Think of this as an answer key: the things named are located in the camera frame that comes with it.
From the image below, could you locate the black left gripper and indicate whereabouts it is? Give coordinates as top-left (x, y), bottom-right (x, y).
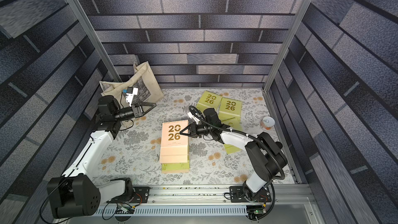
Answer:
top-left (113, 103), bottom-right (157, 123)

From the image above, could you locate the green 2026 calendar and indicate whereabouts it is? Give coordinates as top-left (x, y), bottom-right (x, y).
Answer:
top-left (161, 160), bottom-right (190, 173)
top-left (218, 97), bottom-right (243, 121)
top-left (196, 91), bottom-right (223, 112)
top-left (220, 116), bottom-right (245, 155)

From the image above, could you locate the pink 2026 desk calendar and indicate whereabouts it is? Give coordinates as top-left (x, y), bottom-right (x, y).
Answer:
top-left (161, 169), bottom-right (189, 174)

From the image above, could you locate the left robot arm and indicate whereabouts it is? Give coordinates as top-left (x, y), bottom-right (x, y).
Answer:
top-left (45, 94), bottom-right (156, 222)

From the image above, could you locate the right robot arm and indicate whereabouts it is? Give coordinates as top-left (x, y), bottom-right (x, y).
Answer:
top-left (179, 106), bottom-right (288, 202)

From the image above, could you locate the cream canvas tote bag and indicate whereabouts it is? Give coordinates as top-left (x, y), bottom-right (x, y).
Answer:
top-left (99, 62), bottom-right (164, 111)

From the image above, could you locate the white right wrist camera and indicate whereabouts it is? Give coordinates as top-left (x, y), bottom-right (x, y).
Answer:
top-left (188, 113), bottom-right (203, 124)

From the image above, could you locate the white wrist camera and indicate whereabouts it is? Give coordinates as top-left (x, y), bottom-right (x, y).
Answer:
top-left (188, 113), bottom-right (203, 124)
top-left (122, 87), bottom-right (138, 106)

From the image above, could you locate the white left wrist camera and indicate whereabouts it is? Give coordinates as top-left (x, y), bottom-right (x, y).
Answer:
top-left (122, 87), bottom-right (138, 106)

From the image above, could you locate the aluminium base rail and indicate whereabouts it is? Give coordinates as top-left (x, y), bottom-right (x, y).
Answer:
top-left (140, 184), bottom-right (316, 208)

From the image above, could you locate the left aluminium frame post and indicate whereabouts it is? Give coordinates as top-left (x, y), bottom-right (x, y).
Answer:
top-left (66, 0), bottom-right (122, 82)

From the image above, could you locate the aluminium frame post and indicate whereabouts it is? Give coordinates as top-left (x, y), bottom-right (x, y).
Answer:
top-left (66, 0), bottom-right (122, 82)
top-left (263, 0), bottom-right (312, 93)

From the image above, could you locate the right aluminium frame post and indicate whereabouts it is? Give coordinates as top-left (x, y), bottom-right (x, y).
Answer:
top-left (263, 0), bottom-right (312, 93)

